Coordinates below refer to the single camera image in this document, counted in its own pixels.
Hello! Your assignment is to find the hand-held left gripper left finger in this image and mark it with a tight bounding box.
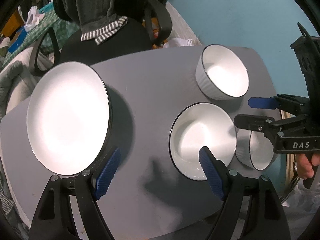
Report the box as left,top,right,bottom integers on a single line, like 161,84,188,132
29,146,122,240

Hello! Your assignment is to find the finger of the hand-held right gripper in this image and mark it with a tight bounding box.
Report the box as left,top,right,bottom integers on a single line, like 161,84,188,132
248,94,310,115
234,114,310,140

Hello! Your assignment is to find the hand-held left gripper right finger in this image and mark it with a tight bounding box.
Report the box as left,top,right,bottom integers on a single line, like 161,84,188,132
199,146,292,240

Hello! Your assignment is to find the small white cup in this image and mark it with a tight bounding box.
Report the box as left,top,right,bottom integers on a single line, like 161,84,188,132
235,129,278,171

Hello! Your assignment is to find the white bowl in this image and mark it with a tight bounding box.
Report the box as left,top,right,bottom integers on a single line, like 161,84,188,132
169,102,237,182
195,44,250,100

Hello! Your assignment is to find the large white plate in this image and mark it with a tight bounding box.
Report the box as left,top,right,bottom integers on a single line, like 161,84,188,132
26,62,110,176
96,71,113,153

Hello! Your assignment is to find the person's right hand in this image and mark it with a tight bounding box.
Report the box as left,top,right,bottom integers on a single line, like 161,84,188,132
296,154,314,180

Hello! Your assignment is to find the wooden plank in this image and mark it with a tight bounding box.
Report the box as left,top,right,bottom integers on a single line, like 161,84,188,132
280,110,298,203

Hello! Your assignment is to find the clear plastic sheet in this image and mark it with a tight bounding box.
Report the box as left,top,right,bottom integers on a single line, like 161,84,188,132
282,177,318,220

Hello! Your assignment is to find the white plastic bag on floor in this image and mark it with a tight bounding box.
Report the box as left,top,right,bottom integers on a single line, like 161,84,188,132
162,37,195,48

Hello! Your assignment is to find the striped cloth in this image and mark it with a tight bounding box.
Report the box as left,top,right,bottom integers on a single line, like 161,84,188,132
0,185,15,218

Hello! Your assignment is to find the orange item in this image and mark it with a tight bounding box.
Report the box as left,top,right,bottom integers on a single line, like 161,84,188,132
151,25,165,49

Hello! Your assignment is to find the black office chair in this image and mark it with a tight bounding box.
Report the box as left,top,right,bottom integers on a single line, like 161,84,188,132
29,0,173,77

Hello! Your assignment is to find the grey duvet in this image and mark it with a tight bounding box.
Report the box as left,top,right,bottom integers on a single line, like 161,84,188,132
0,60,33,110

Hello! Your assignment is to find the green checked tablecloth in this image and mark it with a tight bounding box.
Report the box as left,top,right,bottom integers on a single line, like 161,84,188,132
12,10,80,63

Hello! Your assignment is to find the blue box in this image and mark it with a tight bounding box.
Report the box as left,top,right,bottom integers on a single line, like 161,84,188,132
9,27,28,53

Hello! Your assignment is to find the pale clothes heap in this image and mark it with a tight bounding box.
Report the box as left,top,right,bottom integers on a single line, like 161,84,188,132
0,37,11,55

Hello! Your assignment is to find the grey garment with striped cuffs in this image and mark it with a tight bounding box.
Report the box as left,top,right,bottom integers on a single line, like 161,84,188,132
54,0,128,45

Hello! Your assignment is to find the blue basket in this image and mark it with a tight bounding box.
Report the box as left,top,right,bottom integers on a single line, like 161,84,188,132
37,2,55,14

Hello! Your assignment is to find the wooden wardrobe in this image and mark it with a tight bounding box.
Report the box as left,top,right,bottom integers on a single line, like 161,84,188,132
2,11,22,37

